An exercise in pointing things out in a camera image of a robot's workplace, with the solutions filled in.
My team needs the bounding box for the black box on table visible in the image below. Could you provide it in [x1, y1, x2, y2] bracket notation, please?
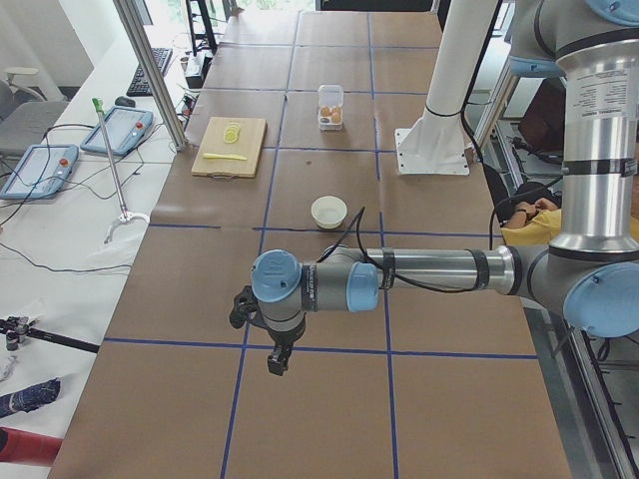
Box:
[184, 52, 213, 89]

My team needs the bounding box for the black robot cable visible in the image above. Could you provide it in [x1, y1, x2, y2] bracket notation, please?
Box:
[317, 0, 565, 293]

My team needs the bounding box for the white bowl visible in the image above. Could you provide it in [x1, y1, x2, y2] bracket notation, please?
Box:
[311, 196, 347, 230]

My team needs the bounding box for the reacher grabber stick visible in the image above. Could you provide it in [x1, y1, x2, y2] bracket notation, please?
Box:
[92, 98, 150, 243]

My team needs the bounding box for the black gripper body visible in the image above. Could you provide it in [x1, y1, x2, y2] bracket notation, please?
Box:
[238, 285, 306, 351]

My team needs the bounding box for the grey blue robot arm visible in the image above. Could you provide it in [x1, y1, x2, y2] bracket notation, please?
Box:
[230, 1, 638, 375]

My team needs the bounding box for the clear plastic egg box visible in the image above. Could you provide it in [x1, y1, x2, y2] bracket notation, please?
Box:
[318, 84, 343, 131]

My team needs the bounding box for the red object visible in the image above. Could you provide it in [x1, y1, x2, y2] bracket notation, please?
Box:
[0, 427, 63, 467]

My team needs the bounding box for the aluminium frame post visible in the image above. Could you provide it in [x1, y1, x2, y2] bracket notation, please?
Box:
[113, 0, 187, 152]

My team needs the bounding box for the black tripod tool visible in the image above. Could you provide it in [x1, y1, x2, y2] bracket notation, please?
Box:
[0, 316, 100, 353]

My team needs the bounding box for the yellow plastic knife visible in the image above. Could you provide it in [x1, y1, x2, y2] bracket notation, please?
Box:
[202, 153, 248, 161]

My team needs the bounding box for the person in yellow shirt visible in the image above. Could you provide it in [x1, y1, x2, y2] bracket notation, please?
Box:
[501, 182, 561, 245]

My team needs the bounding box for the dark blue folded umbrella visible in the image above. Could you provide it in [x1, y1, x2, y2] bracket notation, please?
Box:
[0, 378, 61, 418]

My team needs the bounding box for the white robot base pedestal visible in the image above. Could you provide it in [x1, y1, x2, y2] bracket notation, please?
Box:
[395, 0, 500, 176]

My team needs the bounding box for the wooden cutting board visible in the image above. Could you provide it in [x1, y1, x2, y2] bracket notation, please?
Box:
[191, 117, 267, 178]

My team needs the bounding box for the black keyboard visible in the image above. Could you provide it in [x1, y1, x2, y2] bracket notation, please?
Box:
[125, 47, 174, 98]

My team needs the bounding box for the blue teach pendant near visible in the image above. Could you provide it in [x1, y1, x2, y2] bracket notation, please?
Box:
[1, 144, 79, 200]

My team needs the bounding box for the grey office chair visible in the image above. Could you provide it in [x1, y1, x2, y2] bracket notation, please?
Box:
[1, 67, 68, 161]

